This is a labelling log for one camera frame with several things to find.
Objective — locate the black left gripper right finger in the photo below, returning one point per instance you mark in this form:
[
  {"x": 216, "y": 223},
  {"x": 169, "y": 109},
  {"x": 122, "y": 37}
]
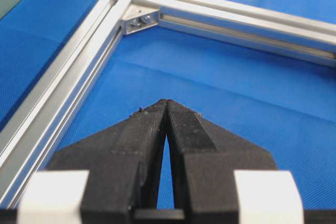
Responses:
[{"x": 203, "y": 159}]

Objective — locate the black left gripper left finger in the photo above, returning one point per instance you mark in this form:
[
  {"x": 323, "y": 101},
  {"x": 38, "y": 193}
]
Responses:
[{"x": 124, "y": 164}]

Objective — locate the aluminium extrusion rectangular frame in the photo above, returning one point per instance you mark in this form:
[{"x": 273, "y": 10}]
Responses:
[{"x": 31, "y": 135}]

